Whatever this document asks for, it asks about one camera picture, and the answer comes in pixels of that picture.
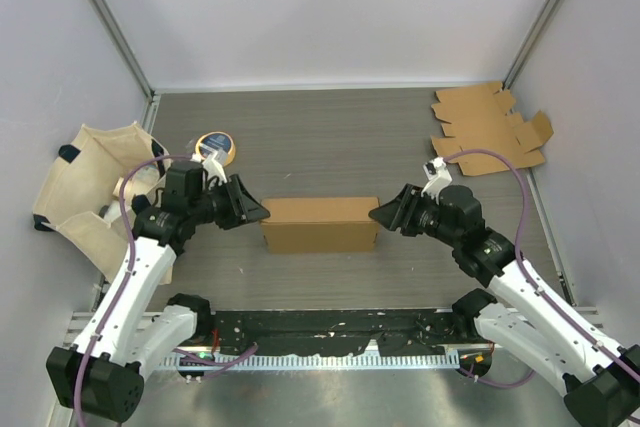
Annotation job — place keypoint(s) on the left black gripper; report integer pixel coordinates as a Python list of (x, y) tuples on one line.
[(242, 205)]

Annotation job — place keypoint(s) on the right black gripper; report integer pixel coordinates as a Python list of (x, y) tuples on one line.
[(399, 213)]

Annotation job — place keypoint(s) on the large brown cardboard box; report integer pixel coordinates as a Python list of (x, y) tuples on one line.
[(320, 225)]

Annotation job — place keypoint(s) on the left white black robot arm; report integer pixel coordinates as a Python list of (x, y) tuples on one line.
[(103, 372)]

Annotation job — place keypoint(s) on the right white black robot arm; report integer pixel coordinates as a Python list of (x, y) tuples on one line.
[(596, 376)]

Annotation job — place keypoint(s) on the yellow masking tape roll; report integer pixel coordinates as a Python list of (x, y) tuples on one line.
[(217, 143)]

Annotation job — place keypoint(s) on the cardboard tube in bag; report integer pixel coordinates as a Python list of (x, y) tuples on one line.
[(117, 187)]

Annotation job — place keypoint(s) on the beige canvas tote bag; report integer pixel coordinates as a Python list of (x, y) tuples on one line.
[(80, 183)]

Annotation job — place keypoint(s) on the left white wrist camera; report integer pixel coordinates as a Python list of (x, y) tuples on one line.
[(214, 164)]

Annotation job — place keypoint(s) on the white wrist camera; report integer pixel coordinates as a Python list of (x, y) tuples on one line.
[(438, 178), (214, 164)]

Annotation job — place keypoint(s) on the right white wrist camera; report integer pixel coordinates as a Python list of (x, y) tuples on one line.
[(438, 178)]

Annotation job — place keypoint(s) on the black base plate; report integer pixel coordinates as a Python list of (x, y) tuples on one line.
[(336, 333)]

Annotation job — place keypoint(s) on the white slotted cable duct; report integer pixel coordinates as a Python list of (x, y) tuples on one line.
[(369, 360)]

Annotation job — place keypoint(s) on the left aluminium frame post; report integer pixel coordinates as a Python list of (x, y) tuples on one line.
[(124, 49)]

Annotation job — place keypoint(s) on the aluminium frame post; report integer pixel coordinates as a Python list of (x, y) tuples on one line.
[(533, 37), (124, 49)]

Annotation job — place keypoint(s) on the right aluminium frame post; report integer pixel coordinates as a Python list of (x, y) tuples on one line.
[(533, 37)]

